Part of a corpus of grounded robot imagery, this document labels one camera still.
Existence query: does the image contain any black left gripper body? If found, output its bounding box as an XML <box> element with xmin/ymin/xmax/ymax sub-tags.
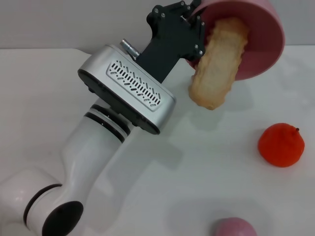
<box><xmin>134</xmin><ymin>0</ymin><xmax>197</xmax><ymax>84</ymax></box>

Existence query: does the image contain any orange striped bread roll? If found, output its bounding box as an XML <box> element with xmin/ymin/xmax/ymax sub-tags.
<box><xmin>188</xmin><ymin>16</ymin><xmax>251</xmax><ymax>111</ymax></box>

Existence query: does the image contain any pink plastic bowl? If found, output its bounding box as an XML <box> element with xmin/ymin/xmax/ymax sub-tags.
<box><xmin>187</xmin><ymin>0</ymin><xmax>286</xmax><ymax>82</ymax></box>

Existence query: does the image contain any orange red pear-shaped bread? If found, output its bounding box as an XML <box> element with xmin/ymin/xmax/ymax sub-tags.
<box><xmin>257</xmin><ymin>122</ymin><xmax>306</xmax><ymax>168</ymax></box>

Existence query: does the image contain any pink round bread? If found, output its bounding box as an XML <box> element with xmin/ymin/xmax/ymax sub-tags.
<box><xmin>215</xmin><ymin>217</ymin><xmax>258</xmax><ymax>236</ymax></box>

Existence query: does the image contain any left arm cable with connector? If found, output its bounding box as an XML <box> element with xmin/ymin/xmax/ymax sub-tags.
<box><xmin>120</xmin><ymin>38</ymin><xmax>140</xmax><ymax>59</ymax></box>

